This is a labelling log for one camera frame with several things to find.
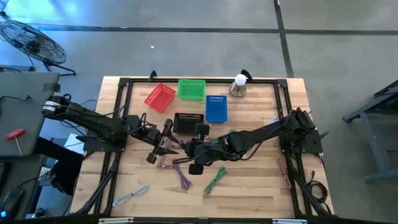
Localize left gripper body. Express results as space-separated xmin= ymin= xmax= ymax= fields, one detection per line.
xmin=141 ymin=123 xmax=165 ymax=147

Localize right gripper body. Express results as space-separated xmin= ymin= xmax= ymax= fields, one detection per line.
xmin=183 ymin=139 xmax=218 ymax=164

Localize pink usb cable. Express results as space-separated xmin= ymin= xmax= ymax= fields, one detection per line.
xmin=156 ymin=136 xmax=175 ymax=170
xmin=276 ymin=155 xmax=292 ymax=190

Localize green usb cable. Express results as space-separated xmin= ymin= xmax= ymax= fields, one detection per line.
xmin=208 ymin=128 xmax=239 ymax=144
xmin=203 ymin=166 xmax=229 ymax=196

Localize black plastic basket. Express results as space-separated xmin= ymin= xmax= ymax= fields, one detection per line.
xmin=172 ymin=112 xmax=205 ymax=135

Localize blue plastic basket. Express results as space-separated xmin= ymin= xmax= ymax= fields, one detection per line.
xmin=205 ymin=95 xmax=228 ymax=124

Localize red plastic basket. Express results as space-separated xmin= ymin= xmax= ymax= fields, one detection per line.
xmin=144 ymin=82 xmax=177 ymax=114

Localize green plastic basket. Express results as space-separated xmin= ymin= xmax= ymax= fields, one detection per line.
xmin=177 ymin=78 xmax=206 ymax=101

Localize white bulb on silver base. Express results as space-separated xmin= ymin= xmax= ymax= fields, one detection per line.
xmin=229 ymin=73 xmax=248 ymax=98

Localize grey desk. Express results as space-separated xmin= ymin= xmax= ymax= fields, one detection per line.
xmin=0 ymin=71 xmax=60 ymax=158

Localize black floor fan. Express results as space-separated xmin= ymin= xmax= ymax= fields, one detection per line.
xmin=0 ymin=19 xmax=77 ymax=77

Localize black computer mouse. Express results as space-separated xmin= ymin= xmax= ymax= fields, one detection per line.
xmin=0 ymin=187 xmax=25 ymax=218

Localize grey metal cart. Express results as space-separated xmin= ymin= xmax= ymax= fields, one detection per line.
xmin=343 ymin=79 xmax=398 ymax=184

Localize black aluminium table frame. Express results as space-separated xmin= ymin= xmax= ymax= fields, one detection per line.
xmin=73 ymin=70 xmax=335 ymax=218

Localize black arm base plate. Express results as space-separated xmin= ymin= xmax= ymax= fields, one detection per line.
xmin=279 ymin=129 xmax=324 ymax=154
xmin=83 ymin=129 xmax=127 ymax=153

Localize silver metal bracket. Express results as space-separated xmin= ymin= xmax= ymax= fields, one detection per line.
xmin=272 ymin=218 xmax=308 ymax=224
xmin=98 ymin=217 xmax=134 ymax=224

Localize black coiled cable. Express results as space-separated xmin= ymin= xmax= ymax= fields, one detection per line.
xmin=306 ymin=169 xmax=329 ymax=206

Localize red handled T-key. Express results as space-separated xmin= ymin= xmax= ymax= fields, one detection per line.
xmin=4 ymin=128 xmax=25 ymax=156

